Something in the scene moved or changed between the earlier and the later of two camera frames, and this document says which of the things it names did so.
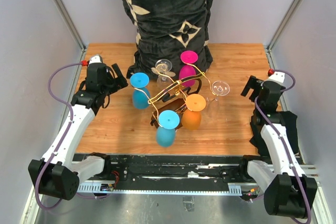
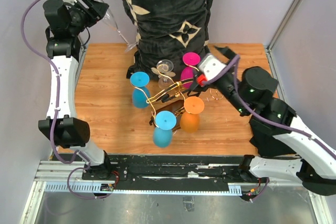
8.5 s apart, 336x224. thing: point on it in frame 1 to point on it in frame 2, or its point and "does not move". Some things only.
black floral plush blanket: (169, 11) does not move
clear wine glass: (217, 112) to (109, 19)
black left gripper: (118, 83) to (96, 10)
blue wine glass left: (140, 81) does not move
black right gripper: (253, 83) to (226, 52)
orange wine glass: (191, 117) does not move
